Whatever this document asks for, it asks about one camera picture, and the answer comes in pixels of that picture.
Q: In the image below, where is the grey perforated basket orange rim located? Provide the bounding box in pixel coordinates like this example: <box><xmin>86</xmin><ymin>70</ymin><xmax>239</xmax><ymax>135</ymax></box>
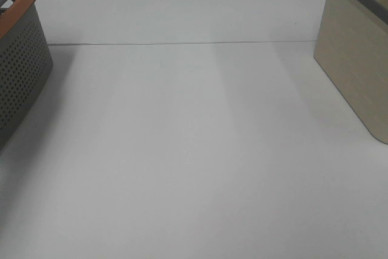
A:
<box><xmin>1</xmin><ymin>0</ymin><xmax>53</xmax><ymax>147</ymax></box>

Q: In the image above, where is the beige storage bin grey rim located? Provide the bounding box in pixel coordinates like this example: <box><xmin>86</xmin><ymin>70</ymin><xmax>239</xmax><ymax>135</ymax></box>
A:
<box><xmin>313</xmin><ymin>0</ymin><xmax>387</xmax><ymax>143</ymax></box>

